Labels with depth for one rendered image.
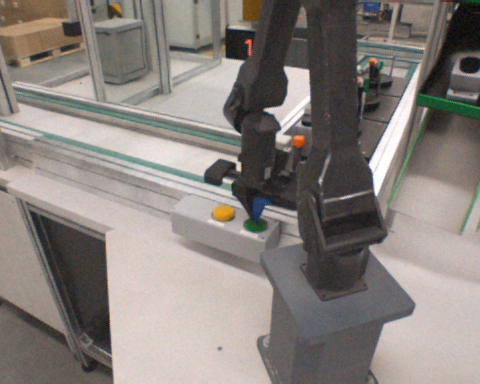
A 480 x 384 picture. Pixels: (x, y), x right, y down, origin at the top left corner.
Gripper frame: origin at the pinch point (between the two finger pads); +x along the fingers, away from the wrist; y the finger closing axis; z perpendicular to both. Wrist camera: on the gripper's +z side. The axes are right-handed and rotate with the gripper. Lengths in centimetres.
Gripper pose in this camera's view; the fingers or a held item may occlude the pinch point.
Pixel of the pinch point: (256, 206)
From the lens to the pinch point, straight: 72.1
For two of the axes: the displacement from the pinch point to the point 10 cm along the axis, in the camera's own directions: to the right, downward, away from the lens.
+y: -8.9, -2.7, 3.8
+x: -0.1, 8.3, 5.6
